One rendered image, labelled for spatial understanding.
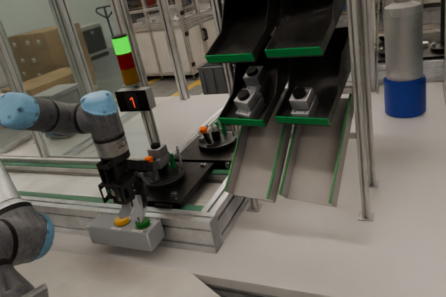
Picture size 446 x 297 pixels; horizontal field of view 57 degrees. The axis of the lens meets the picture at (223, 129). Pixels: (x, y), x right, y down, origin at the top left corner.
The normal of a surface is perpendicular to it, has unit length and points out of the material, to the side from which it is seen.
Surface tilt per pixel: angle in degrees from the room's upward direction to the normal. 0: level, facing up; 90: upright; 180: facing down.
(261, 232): 0
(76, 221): 90
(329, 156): 45
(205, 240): 90
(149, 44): 90
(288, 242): 0
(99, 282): 0
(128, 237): 90
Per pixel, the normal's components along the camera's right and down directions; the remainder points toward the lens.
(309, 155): -0.51, -0.36
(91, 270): -0.18, -0.91
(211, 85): -0.40, 0.41
